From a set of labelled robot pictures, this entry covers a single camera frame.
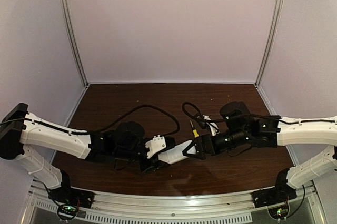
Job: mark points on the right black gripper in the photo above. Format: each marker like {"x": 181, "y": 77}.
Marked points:
{"x": 201, "y": 147}

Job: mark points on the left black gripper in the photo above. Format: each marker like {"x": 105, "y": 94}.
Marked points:
{"x": 147, "y": 163}

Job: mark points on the yellow handled screwdriver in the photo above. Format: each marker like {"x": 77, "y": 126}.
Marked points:
{"x": 194, "y": 130}

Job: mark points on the white remote control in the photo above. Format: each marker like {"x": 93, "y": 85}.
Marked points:
{"x": 175, "y": 154}

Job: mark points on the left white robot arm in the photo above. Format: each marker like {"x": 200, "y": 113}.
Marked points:
{"x": 21, "y": 130}

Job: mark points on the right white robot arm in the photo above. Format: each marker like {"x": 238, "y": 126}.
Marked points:
{"x": 259, "y": 131}

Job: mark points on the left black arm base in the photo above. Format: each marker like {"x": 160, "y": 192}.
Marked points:
{"x": 69, "y": 201}

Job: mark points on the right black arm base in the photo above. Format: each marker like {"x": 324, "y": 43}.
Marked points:
{"x": 276, "y": 199}

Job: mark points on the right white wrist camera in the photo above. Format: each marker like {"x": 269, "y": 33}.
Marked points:
{"x": 210, "y": 126}

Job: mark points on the front aluminium rail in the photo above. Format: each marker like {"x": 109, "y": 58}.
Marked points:
{"x": 237, "y": 207}

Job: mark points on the left aluminium frame post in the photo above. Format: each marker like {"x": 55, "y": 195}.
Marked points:
{"x": 73, "y": 43}

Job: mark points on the aluminium frame post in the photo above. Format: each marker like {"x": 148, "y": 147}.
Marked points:
{"x": 73, "y": 43}
{"x": 277, "y": 10}

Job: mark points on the right aluminium frame post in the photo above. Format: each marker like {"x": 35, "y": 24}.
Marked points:
{"x": 277, "y": 10}

